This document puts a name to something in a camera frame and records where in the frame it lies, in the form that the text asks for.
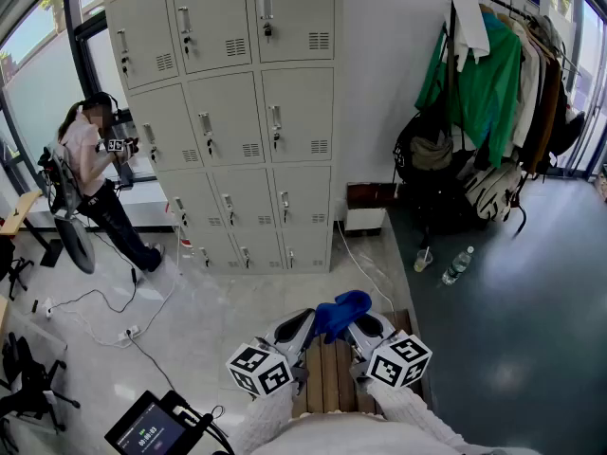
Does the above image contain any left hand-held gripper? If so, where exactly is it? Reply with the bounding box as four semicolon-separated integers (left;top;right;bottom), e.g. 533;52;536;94
225;308;317;397

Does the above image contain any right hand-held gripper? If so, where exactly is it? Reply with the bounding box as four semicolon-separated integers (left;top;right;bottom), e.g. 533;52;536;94
344;311;433;391

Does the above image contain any blue cloth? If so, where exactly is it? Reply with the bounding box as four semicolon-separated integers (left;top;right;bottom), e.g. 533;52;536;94
314;289;374;345

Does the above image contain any grey metal locker cabinet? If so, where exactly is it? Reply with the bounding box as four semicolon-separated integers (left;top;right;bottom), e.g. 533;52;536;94
102;0;343;277

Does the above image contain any person's left forearm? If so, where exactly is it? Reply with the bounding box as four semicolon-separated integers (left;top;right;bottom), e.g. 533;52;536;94
231;381;299;455

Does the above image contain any person's right forearm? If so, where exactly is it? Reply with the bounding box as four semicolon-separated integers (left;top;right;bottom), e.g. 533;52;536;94
364;379;475;449

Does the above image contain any black framed glass door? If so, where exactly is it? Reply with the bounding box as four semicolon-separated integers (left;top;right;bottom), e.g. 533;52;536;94
544;0;607;184

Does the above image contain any wooden slatted platform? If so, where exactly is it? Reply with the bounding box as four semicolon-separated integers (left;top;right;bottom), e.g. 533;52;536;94
291;308;426;419

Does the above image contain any person's torso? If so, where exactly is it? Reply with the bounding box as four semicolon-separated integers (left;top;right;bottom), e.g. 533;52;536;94
250;409;542;455

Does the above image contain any clear plastic water bottle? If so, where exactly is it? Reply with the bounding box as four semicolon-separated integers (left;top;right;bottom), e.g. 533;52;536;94
440;246;475;287

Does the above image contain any white box with brown top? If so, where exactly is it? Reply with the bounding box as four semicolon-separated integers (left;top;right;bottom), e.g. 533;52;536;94
344;181;400;237

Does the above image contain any black monitor screen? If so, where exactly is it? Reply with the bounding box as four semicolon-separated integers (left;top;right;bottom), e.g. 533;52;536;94
103;389;214;455

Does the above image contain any white patterned backpack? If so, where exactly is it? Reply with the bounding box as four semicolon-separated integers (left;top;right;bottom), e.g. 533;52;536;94
464;161;523;222

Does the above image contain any khaki bag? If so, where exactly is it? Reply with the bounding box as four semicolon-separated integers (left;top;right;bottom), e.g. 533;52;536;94
410;133;454;173

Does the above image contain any black bag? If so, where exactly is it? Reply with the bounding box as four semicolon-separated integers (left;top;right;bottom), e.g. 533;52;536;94
392;106;475;189

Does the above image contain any gray mesh chair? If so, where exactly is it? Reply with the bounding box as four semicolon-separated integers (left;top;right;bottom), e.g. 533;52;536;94
37;143;97;275

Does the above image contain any black office chair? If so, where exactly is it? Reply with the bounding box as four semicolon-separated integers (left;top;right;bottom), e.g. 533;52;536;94
0;332;82;438

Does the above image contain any black chair base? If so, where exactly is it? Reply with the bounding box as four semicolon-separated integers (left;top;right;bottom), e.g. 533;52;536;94
0;237;35;302

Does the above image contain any brown coat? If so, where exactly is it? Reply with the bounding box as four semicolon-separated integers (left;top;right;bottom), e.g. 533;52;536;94
521;49;563;174

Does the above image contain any black coat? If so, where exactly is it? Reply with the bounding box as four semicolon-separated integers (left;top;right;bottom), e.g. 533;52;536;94
549;78;587;160

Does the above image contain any cream coat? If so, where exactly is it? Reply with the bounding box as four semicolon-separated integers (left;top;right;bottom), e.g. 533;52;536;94
509;16;542;160

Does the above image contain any wooden table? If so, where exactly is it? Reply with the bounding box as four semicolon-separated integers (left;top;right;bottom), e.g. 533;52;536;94
0;190;64;269

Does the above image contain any white shirt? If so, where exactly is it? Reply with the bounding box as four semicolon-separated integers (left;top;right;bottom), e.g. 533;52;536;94
448;0;491;73

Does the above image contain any black clothes rack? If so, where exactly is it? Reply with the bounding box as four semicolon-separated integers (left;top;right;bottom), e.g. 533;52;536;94
416;0;582;250

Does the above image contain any white floor cable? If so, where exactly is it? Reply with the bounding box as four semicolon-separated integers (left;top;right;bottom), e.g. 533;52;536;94
335;220;395;313

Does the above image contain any black power adapter cable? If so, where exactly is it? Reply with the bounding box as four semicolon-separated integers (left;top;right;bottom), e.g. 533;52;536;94
49;232;138;315

